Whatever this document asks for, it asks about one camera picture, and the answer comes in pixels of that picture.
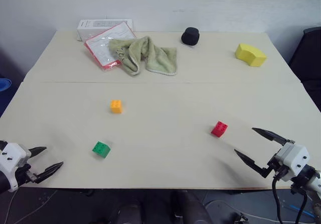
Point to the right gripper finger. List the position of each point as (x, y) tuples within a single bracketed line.
[(270, 135), (250, 163)]

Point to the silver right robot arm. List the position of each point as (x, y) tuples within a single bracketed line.
[(308, 176)]

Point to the red-edged clear document pouch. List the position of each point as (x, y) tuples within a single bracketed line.
[(101, 49)]

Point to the light green towel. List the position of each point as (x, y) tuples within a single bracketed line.
[(150, 57)]

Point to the white cardboard box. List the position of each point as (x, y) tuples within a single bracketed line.
[(91, 27)]

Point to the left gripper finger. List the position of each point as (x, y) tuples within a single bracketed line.
[(37, 150), (49, 171)]

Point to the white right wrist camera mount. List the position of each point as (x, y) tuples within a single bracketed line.
[(299, 160)]

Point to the orange toy brick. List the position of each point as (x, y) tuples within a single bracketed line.
[(116, 107)]

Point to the black round cap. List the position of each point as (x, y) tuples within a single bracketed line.
[(190, 36)]

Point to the blue round container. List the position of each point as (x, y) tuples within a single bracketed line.
[(4, 84)]

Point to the yellow curved foam block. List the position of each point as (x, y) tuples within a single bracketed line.
[(250, 55)]

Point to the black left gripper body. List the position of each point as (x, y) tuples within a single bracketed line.
[(25, 175)]

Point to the black chair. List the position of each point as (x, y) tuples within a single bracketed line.
[(309, 63)]

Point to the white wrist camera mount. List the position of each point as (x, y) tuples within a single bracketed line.
[(299, 160), (12, 156)]

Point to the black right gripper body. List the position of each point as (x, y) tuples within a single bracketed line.
[(282, 162)]

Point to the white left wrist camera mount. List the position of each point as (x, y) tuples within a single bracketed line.
[(12, 156)]

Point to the green toy brick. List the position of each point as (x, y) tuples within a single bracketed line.
[(101, 150)]

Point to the red toy brick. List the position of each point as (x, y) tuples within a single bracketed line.
[(219, 129)]

